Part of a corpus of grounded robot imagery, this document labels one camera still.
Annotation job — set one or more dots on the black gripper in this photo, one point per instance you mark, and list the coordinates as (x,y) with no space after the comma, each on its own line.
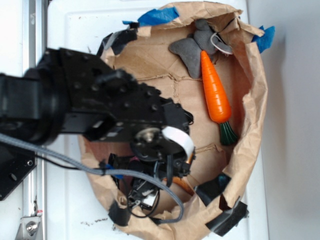
(161,153)

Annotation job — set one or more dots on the tan spiral sea shell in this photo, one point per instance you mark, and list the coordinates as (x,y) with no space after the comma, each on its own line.
(183,185)

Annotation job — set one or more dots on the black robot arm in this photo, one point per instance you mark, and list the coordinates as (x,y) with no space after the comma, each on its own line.
(71,92)

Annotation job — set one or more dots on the orange toy carrot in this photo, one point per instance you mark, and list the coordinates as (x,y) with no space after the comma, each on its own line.
(218,106)

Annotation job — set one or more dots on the white plastic board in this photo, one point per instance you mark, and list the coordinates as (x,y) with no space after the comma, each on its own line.
(72,211)

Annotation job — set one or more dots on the brown paper bag tray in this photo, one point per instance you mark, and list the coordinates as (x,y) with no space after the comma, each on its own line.
(243,77)

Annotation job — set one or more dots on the grey plush toy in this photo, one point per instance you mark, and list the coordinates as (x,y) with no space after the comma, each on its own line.
(203,39)

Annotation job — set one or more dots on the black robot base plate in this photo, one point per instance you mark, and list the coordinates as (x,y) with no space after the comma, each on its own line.
(15,165)

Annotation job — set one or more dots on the metal corner bracket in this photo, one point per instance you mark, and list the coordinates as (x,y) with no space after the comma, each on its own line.
(30,228)

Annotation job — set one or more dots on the aluminium rail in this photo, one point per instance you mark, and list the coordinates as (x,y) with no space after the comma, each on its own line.
(34,40)

